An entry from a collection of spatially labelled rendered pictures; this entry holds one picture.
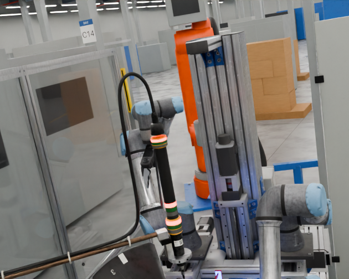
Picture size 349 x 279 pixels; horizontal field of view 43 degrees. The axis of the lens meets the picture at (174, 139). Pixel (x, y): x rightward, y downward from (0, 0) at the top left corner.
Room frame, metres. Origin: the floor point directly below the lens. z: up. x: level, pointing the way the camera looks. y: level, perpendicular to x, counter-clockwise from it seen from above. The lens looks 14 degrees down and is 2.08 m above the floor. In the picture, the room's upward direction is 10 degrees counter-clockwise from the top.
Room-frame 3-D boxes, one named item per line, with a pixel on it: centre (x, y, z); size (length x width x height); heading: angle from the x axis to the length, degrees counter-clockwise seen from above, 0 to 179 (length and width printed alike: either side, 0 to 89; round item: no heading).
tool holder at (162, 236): (1.16, 0.05, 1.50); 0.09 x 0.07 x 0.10; 105
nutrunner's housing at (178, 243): (1.16, 0.04, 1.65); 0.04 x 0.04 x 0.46
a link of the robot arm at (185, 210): (2.02, 0.04, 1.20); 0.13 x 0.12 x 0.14; 104
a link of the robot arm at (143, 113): (1.74, 0.10, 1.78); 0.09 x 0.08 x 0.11; 14
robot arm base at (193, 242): (2.02, 0.03, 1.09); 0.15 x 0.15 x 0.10
